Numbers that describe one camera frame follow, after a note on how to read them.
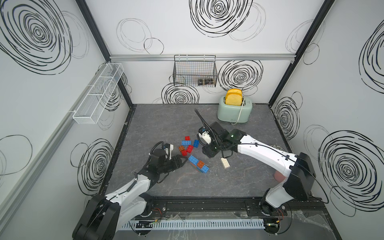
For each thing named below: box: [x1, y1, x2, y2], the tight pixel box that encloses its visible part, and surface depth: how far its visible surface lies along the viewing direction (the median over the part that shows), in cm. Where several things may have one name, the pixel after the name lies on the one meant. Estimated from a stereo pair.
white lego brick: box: [220, 157, 231, 169], surface depth 90 cm
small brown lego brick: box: [197, 160, 205, 169], surface depth 81 cm
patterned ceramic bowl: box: [270, 144, 286, 150], surface depth 93 cm
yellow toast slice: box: [225, 88, 243, 106], surface depth 101 cm
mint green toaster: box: [217, 95, 253, 123], surface depth 101 cm
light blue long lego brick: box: [181, 140, 192, 145], surface depth 98 cm
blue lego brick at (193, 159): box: [188, 154, 199, 166], surface depth 84 cm
